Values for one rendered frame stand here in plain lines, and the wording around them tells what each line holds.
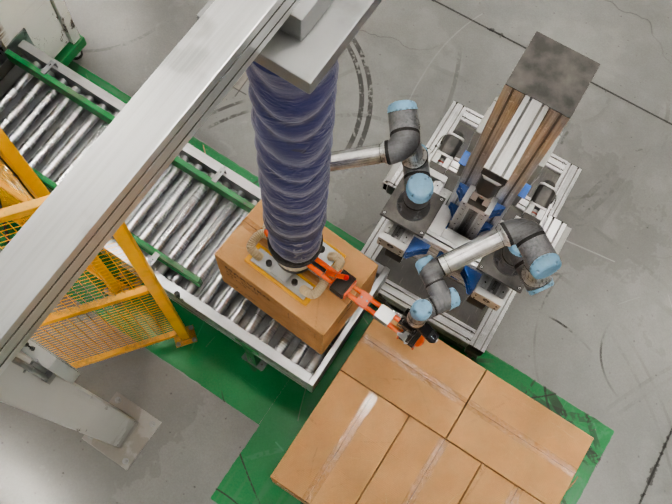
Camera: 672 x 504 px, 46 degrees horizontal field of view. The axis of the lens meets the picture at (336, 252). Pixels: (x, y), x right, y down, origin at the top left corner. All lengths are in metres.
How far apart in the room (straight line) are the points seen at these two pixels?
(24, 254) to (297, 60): 0.70
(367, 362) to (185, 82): 2.57
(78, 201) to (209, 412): 3.05
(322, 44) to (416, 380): 2.41
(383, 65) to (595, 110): 1.37
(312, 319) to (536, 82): 1.35
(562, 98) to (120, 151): 1.73
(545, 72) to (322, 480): 2.08
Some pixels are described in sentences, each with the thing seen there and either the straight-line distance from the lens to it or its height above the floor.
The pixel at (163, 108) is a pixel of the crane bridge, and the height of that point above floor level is 3.05.
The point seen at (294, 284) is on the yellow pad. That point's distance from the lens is 3.36.
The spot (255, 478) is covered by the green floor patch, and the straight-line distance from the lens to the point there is 4.35.
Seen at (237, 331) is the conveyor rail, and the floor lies 0.59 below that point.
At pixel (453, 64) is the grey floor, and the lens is 5.22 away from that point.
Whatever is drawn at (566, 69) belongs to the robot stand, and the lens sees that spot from 2.87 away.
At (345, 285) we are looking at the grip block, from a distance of 3.26.
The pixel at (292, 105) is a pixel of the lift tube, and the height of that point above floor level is 2.61.
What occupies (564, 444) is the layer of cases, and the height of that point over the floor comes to 0.54.
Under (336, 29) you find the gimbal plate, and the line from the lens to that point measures 1.78.
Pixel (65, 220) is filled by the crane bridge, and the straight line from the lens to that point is 1.44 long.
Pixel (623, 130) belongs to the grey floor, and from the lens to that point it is 5.30.
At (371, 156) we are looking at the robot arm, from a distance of 3.05.
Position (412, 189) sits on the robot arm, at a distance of 3.38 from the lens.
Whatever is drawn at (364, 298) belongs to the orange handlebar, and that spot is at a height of 1.22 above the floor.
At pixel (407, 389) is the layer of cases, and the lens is 3.88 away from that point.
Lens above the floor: 4.34
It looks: 71 degrees down
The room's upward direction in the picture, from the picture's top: 9 degrees clockwise
